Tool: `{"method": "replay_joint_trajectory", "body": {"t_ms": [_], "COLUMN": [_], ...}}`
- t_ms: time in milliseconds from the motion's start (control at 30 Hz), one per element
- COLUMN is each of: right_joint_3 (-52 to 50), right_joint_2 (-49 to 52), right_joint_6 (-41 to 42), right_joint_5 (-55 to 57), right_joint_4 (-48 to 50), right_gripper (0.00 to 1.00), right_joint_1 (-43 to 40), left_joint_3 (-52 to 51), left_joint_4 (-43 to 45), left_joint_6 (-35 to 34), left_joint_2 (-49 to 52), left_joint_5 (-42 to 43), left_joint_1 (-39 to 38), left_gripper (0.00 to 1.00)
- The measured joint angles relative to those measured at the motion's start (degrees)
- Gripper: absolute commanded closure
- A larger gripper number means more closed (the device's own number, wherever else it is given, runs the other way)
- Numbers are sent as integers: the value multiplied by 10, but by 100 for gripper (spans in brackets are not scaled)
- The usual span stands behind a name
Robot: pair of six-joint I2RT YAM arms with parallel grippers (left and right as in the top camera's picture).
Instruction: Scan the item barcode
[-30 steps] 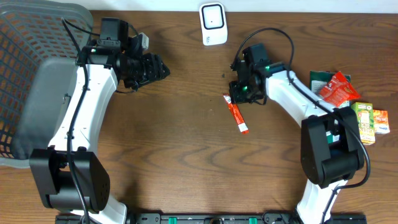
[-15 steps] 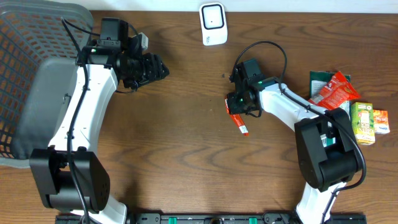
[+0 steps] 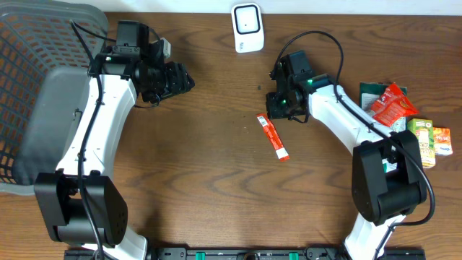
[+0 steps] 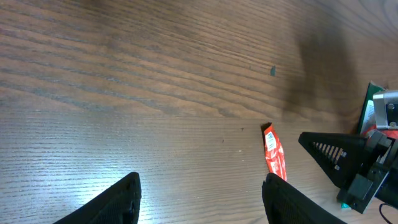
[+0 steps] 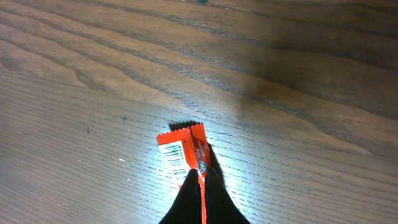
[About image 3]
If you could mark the small orange candy box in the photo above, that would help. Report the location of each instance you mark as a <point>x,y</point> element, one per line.
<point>442,141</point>

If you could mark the red snack packet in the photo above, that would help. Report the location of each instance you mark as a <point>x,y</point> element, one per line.
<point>392,105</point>

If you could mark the green white 3M packet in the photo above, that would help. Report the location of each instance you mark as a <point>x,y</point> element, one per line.
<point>368,93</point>

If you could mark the thin red stick packet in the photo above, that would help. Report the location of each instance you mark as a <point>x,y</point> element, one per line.
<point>272,135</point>

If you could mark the green snack box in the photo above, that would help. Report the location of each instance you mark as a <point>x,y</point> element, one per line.
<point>423,130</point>

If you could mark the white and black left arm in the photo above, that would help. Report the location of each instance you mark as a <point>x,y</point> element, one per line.
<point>78,201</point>

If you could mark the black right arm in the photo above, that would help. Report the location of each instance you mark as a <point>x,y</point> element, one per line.
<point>387,182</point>

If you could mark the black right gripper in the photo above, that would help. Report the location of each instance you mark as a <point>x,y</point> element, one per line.
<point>273,111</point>

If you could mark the grey plastic mesh basket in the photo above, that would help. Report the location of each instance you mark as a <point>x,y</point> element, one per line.
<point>44,84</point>

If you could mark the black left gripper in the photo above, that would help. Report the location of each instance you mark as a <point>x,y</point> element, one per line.
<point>178,83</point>

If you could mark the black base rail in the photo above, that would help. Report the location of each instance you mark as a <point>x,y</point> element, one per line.
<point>294,254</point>

